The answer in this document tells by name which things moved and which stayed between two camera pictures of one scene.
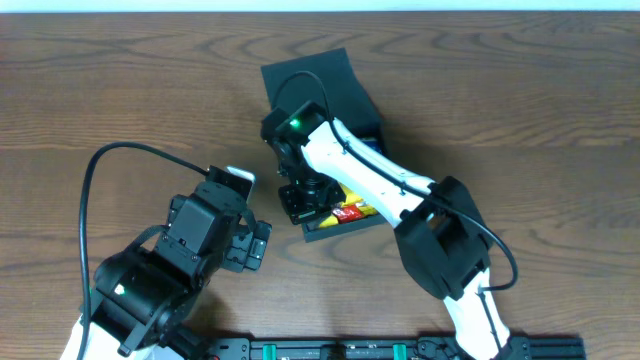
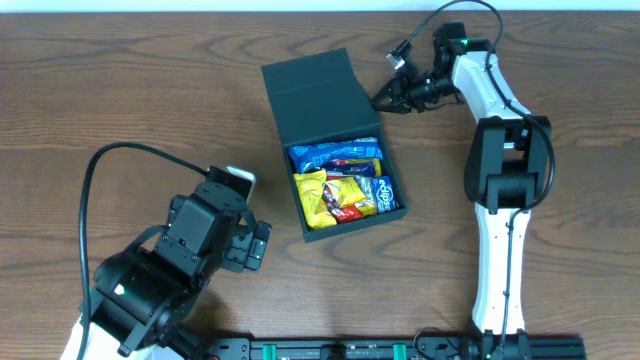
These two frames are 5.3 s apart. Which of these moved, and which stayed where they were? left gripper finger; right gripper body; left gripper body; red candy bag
Moved: right gripper body
Stayed: left gripper finger; red candy bag; left gripper body
